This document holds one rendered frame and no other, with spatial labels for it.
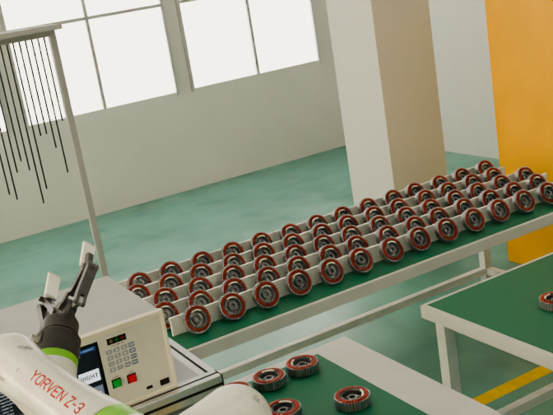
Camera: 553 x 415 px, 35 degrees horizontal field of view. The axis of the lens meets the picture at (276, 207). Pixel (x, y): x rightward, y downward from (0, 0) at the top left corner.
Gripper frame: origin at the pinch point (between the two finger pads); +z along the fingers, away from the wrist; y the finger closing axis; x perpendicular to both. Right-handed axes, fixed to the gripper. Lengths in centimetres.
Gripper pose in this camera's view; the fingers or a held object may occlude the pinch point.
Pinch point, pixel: (71, 263)
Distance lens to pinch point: 202.3
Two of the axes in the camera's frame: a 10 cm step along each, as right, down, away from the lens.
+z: -0.4, -7.1, 7.0
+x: 7.2, 4.6, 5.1
